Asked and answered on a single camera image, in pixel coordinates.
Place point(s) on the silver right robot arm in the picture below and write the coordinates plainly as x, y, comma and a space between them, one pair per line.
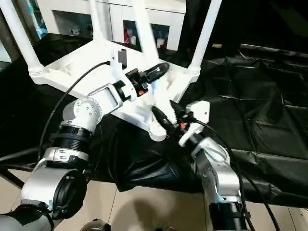
216, 173

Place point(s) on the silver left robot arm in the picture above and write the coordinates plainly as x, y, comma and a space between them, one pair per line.
89, 108

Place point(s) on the white cabinet with glass doors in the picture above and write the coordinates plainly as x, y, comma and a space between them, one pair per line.
115, 16

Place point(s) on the black plastic mat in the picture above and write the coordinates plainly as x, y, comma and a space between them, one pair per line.
264, 108

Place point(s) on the teal plastic stool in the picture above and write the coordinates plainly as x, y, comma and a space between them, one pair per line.
41, 32

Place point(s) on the grey curtain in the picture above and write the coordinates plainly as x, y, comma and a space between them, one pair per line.
7, 38

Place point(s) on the black metal workbench leg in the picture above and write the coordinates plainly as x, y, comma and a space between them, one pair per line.
14, 179

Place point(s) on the white plastic table leg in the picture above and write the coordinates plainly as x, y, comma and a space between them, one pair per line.
19, 31
204, 36
146, 36
96, 19

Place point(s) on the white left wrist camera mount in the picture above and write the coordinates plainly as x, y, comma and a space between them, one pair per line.
118, 69

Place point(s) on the white plastic table top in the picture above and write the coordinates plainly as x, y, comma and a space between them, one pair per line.
79, 57

